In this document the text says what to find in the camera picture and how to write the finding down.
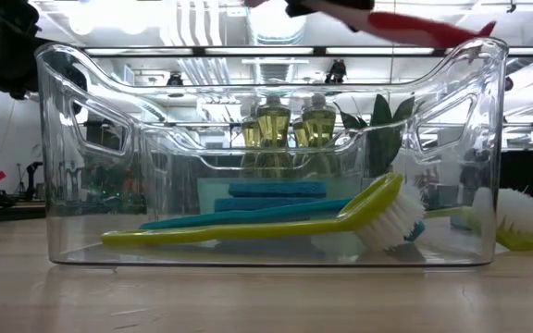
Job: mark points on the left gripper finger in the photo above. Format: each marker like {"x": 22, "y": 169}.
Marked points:
{"x": 65, "y": 78}

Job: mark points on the red dish brush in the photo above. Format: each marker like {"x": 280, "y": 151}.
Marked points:
{"x": 414, "y": 30}

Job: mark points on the yellow-green dish brush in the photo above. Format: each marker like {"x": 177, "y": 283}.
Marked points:
{"x": 202, "y": 235}
{"x": 521, "y": 240}

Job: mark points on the blue dish brush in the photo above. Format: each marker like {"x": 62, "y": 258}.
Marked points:
{"x": 248, "y": 216}

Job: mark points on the black overhead light bar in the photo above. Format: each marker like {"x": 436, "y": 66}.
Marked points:
{"x": 319, "y": 51}

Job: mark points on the snake plant in white pot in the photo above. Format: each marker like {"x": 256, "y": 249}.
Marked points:
{"x": 380, "y": 111}

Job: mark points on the clear plastic bin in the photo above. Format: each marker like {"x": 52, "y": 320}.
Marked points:
{"x": 164, "y": 152}
{"x": 294, "y": 256}

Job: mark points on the black partition panel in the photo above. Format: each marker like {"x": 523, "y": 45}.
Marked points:
{"x": 525, "y": 176}

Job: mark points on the black aluminium table frame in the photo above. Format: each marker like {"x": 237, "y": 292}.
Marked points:
{"x": 7, "y": 213}

